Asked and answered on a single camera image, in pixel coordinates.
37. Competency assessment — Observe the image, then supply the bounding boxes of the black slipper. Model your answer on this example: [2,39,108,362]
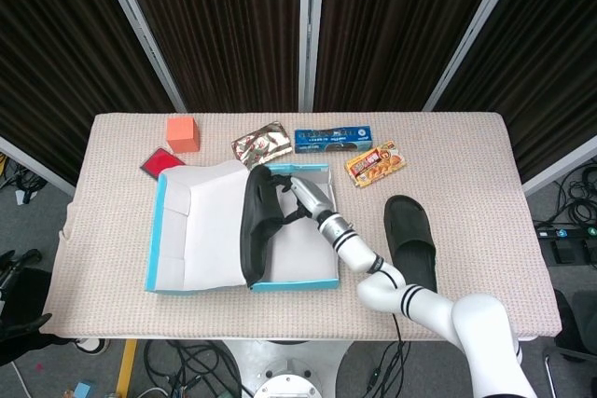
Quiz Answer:
[382,194,438,295]
[239,163,286,288]

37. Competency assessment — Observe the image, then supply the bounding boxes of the light blue shoe box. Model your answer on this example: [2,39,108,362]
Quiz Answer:
[144,158,340,296]

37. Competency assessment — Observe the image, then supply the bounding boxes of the dark ribbed partition panel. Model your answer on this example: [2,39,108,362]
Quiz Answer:
[0,0,176,187]
[433,0,597,185]
[114,0,304,114]
[312,0,509,114]

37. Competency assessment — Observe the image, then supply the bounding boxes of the grey metal partition post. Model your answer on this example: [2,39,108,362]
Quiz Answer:
[298,0,326,114]
[422,0,531,113]
[521,135,597,198]
[0,135,76,198]
[91,0,188,114]

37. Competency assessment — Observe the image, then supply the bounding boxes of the red black flat pad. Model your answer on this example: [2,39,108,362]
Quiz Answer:
[139,146,187,180]

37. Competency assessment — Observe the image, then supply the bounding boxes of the black cables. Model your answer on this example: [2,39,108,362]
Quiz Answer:
[363,340,411,398]

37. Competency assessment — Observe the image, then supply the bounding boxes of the yellow curry box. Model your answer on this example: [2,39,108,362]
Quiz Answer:
[343,139,408,188]

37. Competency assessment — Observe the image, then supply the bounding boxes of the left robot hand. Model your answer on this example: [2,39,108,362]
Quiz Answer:
[0,248,53,365]

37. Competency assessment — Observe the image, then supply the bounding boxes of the orange cube block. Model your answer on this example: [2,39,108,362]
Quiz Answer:
[165,116,201,154]

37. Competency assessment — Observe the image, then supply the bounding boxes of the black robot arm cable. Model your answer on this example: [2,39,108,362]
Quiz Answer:
[390,312,407,348]

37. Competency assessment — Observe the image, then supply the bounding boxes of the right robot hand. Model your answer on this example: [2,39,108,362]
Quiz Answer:
[269,172,338,226]

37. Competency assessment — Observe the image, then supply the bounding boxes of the gold foil snack packet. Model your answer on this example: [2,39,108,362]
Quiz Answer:
[230,120,294,170]

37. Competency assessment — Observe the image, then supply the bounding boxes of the black floor cable bundle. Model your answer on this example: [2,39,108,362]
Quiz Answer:
[549,162,597,231]
[142,339,246,398]

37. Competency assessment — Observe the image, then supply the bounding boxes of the beige woven tablecloth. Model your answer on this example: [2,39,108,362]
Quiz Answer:
[38,111,562,341]

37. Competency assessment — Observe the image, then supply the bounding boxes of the long blue carton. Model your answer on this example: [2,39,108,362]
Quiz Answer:
[294,125,373,156]

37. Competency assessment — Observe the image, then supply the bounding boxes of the black foot pedal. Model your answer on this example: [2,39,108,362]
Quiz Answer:
[552,239,587,265]

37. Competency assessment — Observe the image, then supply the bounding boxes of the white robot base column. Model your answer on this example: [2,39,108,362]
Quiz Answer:
[218,339,356,398]

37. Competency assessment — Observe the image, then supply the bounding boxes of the white black sneaker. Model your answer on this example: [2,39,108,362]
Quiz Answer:
[74,336,112,355]

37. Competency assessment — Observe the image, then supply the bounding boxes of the person in black clothes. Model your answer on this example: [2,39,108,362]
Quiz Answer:
[8,268,51,320]

